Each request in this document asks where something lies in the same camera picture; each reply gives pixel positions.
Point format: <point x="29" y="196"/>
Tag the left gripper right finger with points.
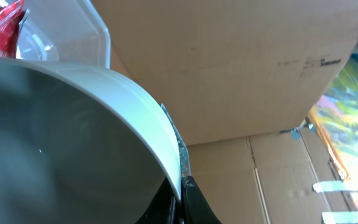
<point x="194" y="207"/>

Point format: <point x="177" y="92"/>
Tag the colourful painting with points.
<point x="336" y="118"/>

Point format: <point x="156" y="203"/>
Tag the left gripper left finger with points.
<point x="162" y="209"/>

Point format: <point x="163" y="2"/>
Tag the clear plastic bin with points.
<point x="64" y="31"/>

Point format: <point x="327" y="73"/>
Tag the grey bowl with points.
<point x="80" y="144"/>

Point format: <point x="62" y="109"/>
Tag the red snack wrapper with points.
<point x="10" y="18"/>

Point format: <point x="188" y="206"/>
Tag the cardboard box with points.
<point x="238" y="78"/>

